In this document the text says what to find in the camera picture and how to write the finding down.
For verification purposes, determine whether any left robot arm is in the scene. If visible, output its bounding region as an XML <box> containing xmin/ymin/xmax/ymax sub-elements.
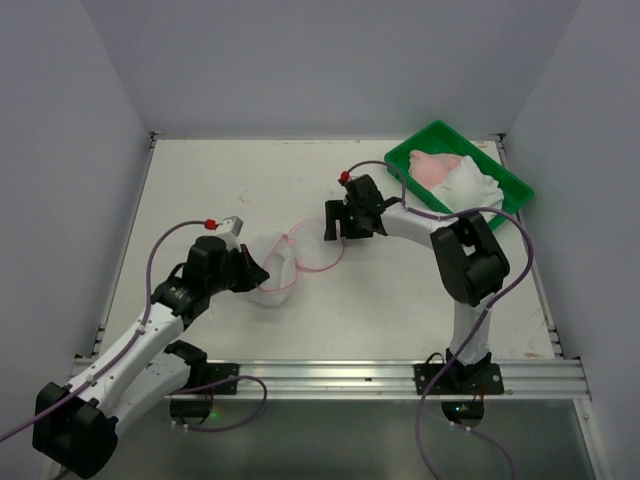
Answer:
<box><xmin>32</xmin><ymin>236</ymin><xmax>269</xmax><ymax>479</ymax></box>

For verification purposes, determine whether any green plastic tray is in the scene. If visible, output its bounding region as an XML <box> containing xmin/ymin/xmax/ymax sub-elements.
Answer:
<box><xmin>384</xmin><ymin>121</ymin><xmax>534</xmax><ymax>215</ymax></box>

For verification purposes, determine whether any white garment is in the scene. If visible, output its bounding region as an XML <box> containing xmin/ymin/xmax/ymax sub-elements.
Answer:
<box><xmin>431</xmin><ymin>156</ymin><xmax>504</xmax><ymax>212</ymax></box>

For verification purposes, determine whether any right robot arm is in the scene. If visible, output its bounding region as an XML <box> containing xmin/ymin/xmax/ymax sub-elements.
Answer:
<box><xmin>324</xmin><ymin>172</ymin><xmax>510</xmax><ymax>395</ymax></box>

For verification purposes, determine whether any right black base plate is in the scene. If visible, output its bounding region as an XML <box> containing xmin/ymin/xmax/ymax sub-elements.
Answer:
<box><xmin>413</xmin><ymin>351</ymin><xmax>505</xmax><ymax>396</ymax></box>

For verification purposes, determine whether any purple cable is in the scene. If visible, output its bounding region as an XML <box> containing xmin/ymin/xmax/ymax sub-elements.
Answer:
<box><xmin>339</xmin><ymin>159</ymin><xmax>536</xmax><ymax>480</ymax></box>
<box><xmin>0</xmin><ymin>217</ymin><xmax>269</xmax><ymax>441</ymax></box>

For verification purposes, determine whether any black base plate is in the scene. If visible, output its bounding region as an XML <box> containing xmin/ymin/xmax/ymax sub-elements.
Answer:
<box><xmin>203</xmin><ymin>363</ymin><xmax>240</xmax><ymax>396</ymax></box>
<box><xmin>413</xmin><ymin>351</ymin><xmax>505</xmax><ymax>396</ymax></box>

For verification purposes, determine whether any white mesh laundry bag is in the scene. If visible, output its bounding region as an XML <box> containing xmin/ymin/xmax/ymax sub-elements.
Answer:
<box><xmin>245</xmin><ymin>219</ymin><xmax>346</xmax><ymax>308</ymax></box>

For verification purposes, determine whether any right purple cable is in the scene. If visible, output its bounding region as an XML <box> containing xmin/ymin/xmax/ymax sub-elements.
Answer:
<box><xmin>339</xmin><ymin>159</ymin><xmax>536</xmax><ymax>480</ymax></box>

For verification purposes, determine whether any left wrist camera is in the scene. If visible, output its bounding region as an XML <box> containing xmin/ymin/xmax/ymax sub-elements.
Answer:
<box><xmin>215</xmin><ymin>216</ymin><xmax>244</xmax><ymax>238</ymax></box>

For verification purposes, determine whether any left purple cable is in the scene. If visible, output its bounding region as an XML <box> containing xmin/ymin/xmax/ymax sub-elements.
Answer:
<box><xmin>0</xmin><ymin>217</ymin><xmax>269</xmax><ymax>441</ymax></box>

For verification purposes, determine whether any pink bra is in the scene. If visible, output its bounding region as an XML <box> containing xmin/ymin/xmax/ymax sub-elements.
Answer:
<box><xmin>409</xmin><ymin>150</ymin><xmax>462</xmax><ymax>191</ymax></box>

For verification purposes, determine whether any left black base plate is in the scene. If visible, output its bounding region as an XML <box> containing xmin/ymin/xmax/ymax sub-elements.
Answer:
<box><xmin>203</xmin><ymin>363</ymin><xmax>240</xmax><ymax>396</ymax></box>

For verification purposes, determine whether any aluminium mounting rail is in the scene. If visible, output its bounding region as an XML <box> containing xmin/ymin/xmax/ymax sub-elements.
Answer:
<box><xmin>209</xmin><ymin>359</ymin><xmax>590</xmax><ymax>401</ymax></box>

